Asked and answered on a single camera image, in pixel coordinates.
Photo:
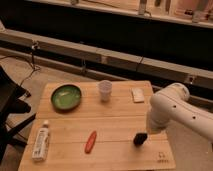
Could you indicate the black chair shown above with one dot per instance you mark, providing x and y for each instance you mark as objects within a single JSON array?
[{"x": 10, "y": 93}]

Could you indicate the white tube with cap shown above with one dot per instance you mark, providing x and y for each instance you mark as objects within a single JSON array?
[{"x": 40, "y": 147}]

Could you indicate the green bowl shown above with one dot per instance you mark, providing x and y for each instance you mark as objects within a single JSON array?
[{"x": 66, "y": 97}]

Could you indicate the black eraser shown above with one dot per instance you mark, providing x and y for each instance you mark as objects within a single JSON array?
[{"x": 139, "y": 139}]

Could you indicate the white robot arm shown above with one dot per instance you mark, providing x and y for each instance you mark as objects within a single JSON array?
[{"x": 171, "y": 103}]

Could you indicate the white sponge block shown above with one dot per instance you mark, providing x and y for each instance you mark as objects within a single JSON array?
[{"x": 138, "y": 96}]

